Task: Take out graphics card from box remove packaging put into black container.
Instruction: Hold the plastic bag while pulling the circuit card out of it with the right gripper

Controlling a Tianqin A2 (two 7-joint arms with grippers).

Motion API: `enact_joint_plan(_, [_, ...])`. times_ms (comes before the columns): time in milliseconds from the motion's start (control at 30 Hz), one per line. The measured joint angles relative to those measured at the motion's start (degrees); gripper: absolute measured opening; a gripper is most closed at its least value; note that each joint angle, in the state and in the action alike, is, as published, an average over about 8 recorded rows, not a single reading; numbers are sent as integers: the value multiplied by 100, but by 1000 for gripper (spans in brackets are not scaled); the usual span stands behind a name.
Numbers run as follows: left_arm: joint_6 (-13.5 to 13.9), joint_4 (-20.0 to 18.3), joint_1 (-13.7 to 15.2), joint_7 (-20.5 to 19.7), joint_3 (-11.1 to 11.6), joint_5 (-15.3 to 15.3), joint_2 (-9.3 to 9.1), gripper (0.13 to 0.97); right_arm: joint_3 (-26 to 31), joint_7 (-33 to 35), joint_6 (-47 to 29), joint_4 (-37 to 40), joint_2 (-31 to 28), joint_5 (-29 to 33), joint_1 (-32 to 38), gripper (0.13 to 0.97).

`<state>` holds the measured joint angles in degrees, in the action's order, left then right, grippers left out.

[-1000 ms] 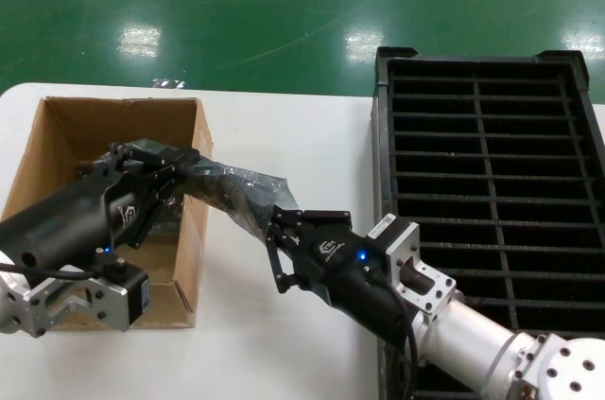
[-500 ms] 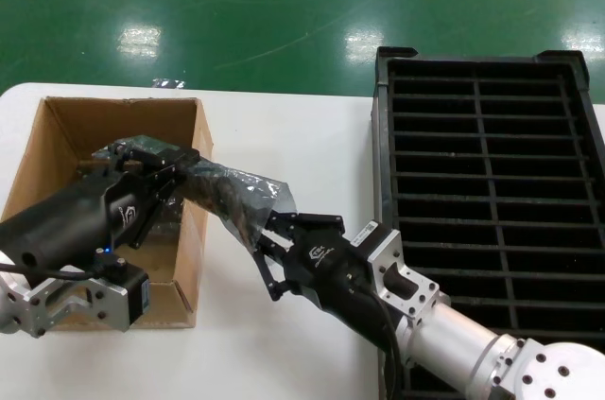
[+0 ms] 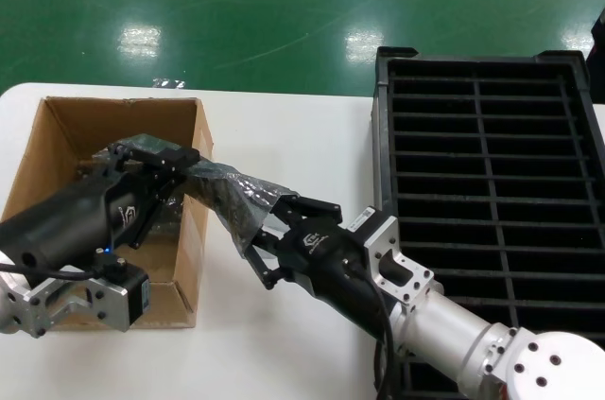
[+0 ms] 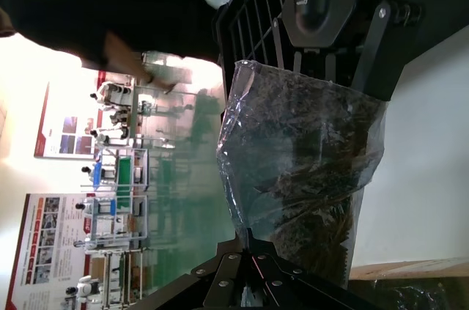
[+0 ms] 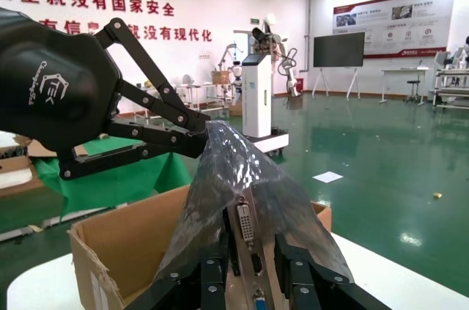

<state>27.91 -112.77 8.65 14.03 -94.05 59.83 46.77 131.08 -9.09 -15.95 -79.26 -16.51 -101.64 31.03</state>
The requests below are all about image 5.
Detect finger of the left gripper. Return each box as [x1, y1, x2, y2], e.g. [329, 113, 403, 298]
[58, 121, 209, 182]
[94, 16, 213, 136]

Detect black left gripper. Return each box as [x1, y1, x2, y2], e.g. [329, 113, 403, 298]
[0, 5, 122, 154]

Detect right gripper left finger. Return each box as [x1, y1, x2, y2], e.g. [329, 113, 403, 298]
[124, 255, 231, 310]

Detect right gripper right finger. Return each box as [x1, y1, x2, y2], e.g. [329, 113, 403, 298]
[273, 235, 392, 310]

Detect graphics card with metal bracket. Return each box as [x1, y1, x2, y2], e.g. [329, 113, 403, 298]
[219, 194, 287, 310]

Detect grey antistatic plastic bag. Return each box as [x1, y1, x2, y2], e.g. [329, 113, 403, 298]
[153, 119, 356, 289]

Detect brown cardboard box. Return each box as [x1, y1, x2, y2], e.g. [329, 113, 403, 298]
[67, 184, 333, 310]

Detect green cloth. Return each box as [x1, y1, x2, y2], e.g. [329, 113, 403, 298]
[34, 133, 193, 215]

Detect small white humanoid robot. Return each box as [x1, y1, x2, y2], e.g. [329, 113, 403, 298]
[227, 62, 245, 106]

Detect white kiosk mobile robot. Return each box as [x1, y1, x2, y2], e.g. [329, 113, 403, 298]
[234, 12, 290, 158]

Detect flat cardboard pieces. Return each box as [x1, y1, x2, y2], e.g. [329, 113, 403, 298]
[0, 133, 48, 199]

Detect white paper sheet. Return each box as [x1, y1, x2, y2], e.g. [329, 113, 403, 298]
[311, 171, 344, 183]

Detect black display on white stand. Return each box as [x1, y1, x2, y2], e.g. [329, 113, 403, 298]
[311, 31, 366, 99]

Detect black stool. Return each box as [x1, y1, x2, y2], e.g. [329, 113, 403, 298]
[405, 81, 426, 106]

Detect white desk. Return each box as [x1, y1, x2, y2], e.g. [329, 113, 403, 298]
[380, 67, 429, 105]

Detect white black humanoid robot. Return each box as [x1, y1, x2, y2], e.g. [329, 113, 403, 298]
[454, 36, 469, 69]

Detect wall poster with round icons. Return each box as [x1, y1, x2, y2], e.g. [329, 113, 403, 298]
[332, 0, 455, 59]

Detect white frame workbench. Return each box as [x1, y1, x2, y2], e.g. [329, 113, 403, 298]
[432, 67, 469, 111]

